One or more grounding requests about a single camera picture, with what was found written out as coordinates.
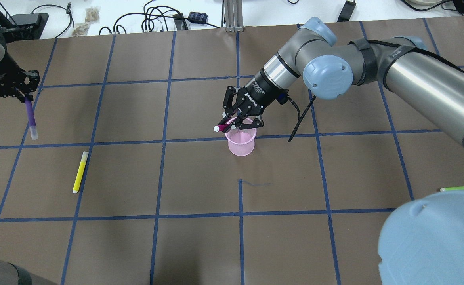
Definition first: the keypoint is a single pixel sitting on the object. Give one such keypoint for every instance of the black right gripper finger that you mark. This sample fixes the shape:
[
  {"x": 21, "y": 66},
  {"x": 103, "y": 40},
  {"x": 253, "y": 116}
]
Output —
[
  {"x": 231, "y": 94},
  {"x": 246, "y": 123}
]

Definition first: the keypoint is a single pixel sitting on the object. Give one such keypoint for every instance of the aluminium profile post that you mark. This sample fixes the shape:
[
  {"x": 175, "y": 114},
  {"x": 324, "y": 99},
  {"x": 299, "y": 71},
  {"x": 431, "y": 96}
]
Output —
[{"x": 233, "y": 15}]

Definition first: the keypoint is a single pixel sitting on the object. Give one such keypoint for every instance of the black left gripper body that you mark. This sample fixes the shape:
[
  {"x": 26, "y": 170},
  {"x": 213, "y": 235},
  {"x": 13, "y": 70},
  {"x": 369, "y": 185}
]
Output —
[{"x": 6, "y": 79}]

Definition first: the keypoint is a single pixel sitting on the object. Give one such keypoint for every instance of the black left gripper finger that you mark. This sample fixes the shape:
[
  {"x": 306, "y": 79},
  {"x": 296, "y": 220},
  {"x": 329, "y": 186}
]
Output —
[
  {"x": 31, "y": 81},
  {"x": 19, "y": 95}
]

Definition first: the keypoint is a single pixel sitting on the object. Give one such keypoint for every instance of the black power adapter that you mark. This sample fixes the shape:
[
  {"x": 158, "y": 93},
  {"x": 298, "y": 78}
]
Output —
[{"x": 347, "y": 11}]

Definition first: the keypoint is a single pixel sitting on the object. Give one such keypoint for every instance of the pink highlighter pen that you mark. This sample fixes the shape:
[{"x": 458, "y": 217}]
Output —
[{"x": 225, "y": 127}]

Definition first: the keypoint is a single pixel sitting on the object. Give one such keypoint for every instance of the yellow highlighter pen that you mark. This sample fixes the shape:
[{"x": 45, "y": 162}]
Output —
[{"x": 80, "y": 172}]

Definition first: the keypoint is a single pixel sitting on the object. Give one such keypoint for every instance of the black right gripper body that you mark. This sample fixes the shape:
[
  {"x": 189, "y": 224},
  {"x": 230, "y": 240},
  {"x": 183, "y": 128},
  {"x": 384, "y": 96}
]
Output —
[{"x": 258, "y": 92}]

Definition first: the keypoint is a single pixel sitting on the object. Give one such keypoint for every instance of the pink mesh cup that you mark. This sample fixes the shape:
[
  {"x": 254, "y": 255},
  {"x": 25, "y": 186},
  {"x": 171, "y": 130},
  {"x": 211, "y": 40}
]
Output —
[{"x": 241, "y": 142}]

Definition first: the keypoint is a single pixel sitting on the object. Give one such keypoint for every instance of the purple highlighter pen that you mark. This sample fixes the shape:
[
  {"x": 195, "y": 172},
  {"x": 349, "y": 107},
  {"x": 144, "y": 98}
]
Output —
[{"x": 31, "y": 119}]

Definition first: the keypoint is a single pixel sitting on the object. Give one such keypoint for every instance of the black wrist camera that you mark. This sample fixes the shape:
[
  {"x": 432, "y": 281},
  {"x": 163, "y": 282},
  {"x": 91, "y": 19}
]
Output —
[{"x": 282, "y": 98}]

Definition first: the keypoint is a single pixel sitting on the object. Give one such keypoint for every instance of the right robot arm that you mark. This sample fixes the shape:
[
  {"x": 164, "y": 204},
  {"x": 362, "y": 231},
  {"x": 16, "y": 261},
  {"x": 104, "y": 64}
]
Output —
[{"x": 422, "y": 241}]

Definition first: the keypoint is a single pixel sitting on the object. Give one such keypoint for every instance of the green highlighter pen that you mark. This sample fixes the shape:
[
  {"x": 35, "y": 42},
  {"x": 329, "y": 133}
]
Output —
[{"x": 462, "y": 188}]

